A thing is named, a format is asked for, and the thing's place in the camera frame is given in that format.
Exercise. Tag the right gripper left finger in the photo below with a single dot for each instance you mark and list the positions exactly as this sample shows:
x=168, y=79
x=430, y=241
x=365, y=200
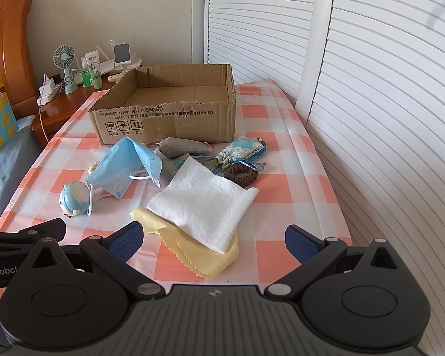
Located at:
x=109, y=257

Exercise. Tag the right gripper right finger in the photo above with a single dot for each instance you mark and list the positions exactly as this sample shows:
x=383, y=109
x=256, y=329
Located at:
x=318, y=259

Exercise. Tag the blue white round plush toy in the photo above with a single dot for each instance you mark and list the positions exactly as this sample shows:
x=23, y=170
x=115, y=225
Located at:
x=76, y=199

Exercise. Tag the cream scrunchie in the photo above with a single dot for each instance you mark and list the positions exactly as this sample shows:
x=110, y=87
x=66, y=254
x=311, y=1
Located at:
x=93, y=166

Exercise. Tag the blue face mask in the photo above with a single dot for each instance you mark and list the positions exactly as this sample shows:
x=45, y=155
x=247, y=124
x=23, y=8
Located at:
x=126, y=161

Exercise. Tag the white cloth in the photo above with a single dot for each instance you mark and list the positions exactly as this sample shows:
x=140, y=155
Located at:
x=206, y=206

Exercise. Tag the yellow microfiber cloth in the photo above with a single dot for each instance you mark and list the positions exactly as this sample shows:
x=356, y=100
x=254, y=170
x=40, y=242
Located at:
x=200, y=260

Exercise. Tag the brown scrunchie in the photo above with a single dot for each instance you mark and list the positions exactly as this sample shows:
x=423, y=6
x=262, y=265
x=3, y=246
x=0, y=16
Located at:
x=241, y=175

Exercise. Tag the blue grey bedding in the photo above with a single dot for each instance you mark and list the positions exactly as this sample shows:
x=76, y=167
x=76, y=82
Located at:
x=16, y=157

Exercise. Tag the grey sachet pouch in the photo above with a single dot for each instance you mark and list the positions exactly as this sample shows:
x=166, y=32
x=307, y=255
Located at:
x=173, y=147
x=168, y=168

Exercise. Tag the checkered pink tablecloth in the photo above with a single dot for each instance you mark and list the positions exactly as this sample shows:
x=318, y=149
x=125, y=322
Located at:
x=293, y=188

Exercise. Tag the wooden nightstand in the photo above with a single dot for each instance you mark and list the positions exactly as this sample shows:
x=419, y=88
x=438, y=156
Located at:
x=52, y=116

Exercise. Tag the white power strip charger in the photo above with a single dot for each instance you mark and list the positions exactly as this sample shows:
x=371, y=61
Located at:
x=48, y=91

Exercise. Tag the green sanitizer bottle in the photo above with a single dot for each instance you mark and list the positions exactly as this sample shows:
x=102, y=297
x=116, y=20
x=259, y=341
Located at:
x=85, y=76

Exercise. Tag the cardboard box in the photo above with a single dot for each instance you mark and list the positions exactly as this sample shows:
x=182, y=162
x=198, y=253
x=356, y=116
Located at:
x=189, y=101

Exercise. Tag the green tube bottle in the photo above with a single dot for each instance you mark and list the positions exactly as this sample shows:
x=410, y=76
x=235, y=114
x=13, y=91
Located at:
x=95, y=76

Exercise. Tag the white remote control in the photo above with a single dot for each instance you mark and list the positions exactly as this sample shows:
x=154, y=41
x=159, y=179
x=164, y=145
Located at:
x=116, y=77

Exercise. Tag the green desk fan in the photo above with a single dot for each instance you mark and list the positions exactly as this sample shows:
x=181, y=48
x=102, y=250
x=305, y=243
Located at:
x=63, y=58

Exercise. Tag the wooden headboard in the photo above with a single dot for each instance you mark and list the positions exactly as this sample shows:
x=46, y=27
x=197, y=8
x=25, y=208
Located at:
x=17, y=71

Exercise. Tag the white cream tube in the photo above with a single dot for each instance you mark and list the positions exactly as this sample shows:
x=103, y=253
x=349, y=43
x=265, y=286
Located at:
x=92, y=58

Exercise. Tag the small tablet on stand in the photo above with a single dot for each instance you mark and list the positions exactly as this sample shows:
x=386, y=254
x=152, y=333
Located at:
x=122, y=55

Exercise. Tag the white louvered closet doors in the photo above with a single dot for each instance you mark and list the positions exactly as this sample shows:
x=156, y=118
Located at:
x=368, y=81

